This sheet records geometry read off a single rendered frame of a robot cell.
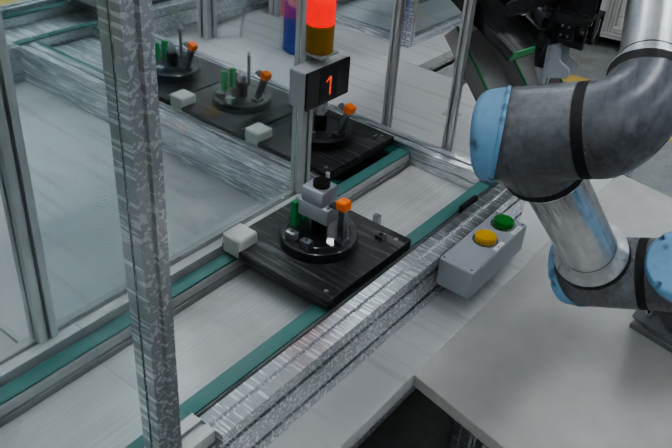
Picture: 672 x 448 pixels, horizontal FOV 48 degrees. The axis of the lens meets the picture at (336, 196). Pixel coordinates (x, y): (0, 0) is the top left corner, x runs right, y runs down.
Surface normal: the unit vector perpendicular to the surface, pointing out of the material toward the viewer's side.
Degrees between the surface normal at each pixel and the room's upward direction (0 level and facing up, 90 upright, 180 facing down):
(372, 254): 0
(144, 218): 90
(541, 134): 72
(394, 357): 0
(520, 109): 42
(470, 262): 0
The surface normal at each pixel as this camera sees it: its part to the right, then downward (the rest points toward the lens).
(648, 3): -0.54, -0.55
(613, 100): -0.26, -0.41
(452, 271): -0.62, 0.38
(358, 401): 0.07, -0.84
